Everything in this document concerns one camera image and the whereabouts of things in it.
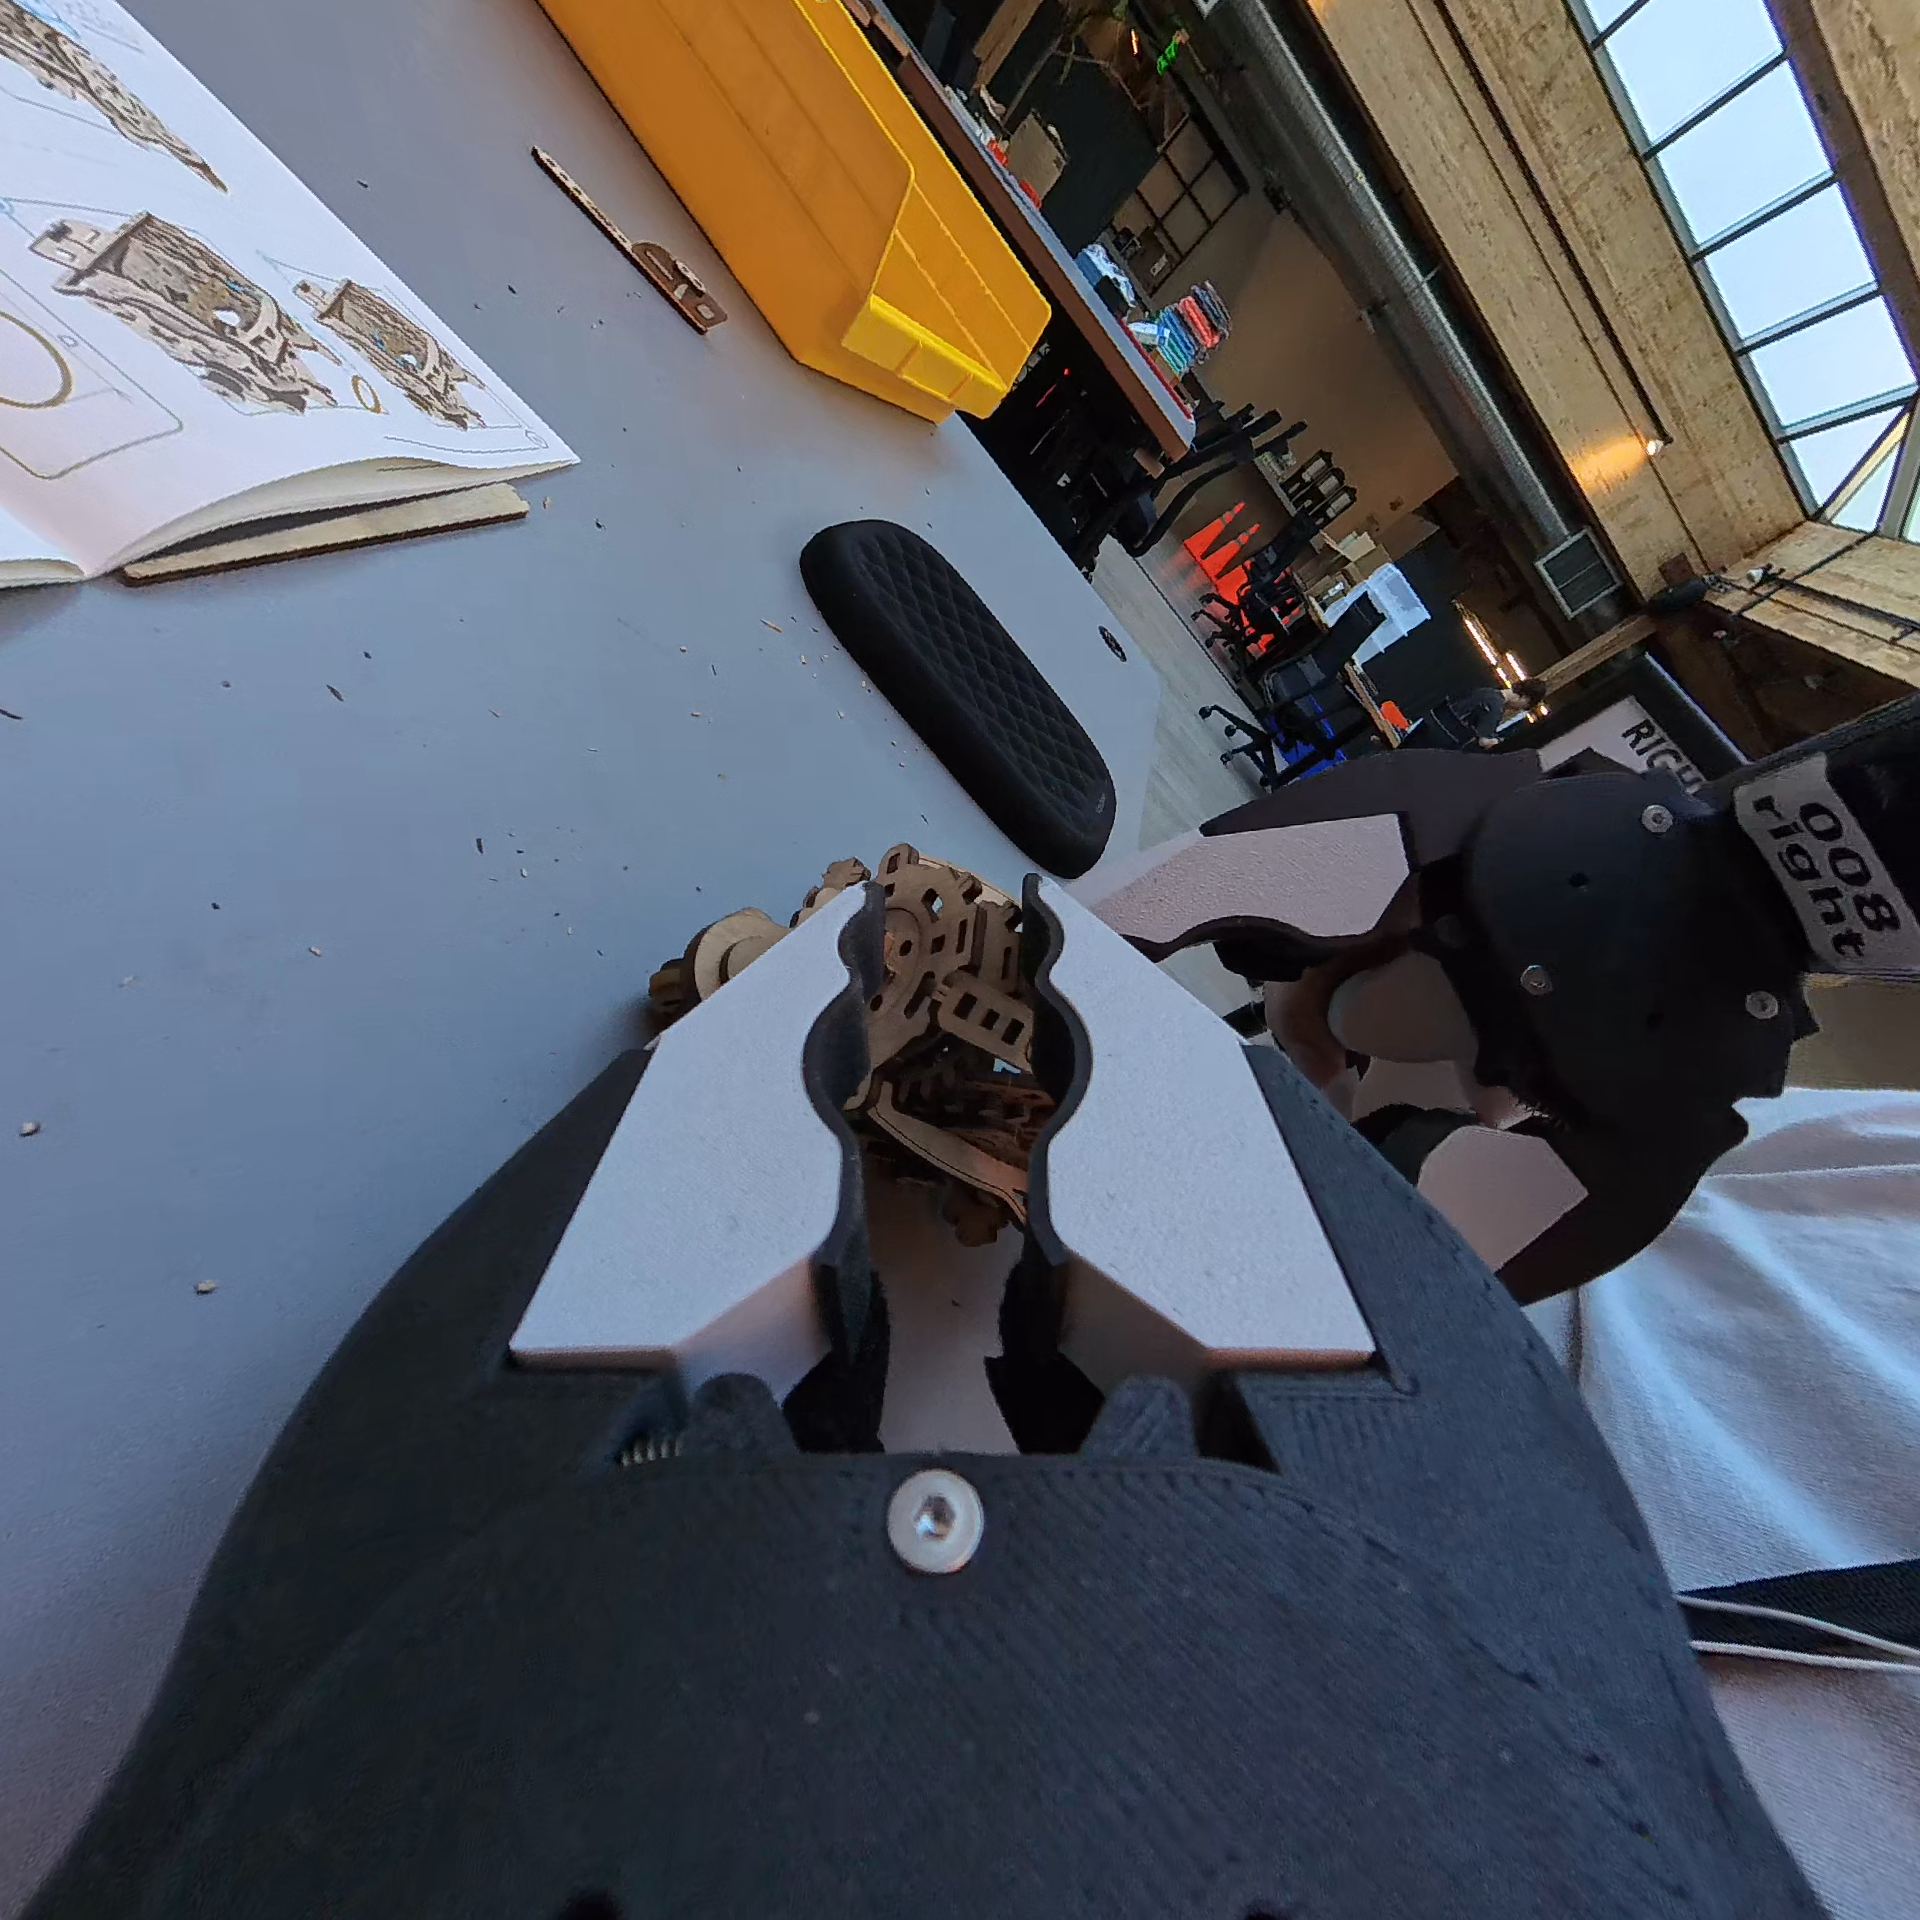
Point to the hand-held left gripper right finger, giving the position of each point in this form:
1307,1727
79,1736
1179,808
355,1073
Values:
1185,1184

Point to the orange cones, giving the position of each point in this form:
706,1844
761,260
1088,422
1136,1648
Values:
1223,556

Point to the grey wall vent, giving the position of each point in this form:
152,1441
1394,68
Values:
1578,575

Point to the long work table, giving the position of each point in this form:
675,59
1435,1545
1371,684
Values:
1035,211

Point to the black wrist rest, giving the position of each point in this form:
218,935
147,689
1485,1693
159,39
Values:
961,692

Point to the row of black office chairs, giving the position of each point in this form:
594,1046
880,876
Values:
1290,705

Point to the yellow plastic bin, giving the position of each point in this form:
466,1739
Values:
781,149

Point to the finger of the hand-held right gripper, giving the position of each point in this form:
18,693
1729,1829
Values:
1275,878
1499,1195

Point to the silver ventilation duct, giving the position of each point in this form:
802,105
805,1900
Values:
1394,284

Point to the wooden mechanical puzzle model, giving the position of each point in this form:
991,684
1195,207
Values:
931,960

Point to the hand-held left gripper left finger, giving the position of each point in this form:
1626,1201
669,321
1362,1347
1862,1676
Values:
705,1184

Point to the stack of coloured cloths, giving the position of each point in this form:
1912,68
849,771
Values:
1193,329

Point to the wooden puzzle strip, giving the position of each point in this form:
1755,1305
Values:
662,263

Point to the person's right hand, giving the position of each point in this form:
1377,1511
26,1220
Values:
1301,1037

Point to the white banner sign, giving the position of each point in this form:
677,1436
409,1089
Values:
1627,750

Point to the skylight window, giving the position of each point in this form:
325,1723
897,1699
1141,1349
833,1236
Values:
1769,224

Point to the person's white shirt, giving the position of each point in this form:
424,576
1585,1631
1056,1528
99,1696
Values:
1769,1349

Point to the grey desk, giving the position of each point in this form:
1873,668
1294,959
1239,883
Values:
450,827

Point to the white instruction booklet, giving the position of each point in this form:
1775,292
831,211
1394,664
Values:
225,435

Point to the wooden puzzle sheet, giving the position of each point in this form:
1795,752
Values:
375,523

